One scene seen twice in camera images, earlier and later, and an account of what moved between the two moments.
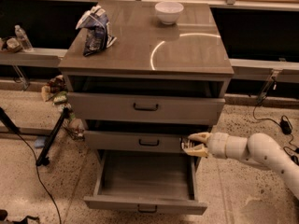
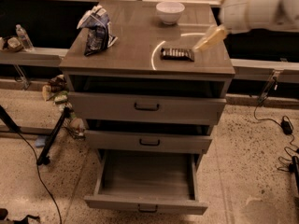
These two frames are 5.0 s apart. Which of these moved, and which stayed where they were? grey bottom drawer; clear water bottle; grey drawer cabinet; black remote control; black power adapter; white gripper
Moved: white gripper; black remote control
Stayed: grey drawer cabinet; clear water bottle; grey bottom drawer; black power adapter
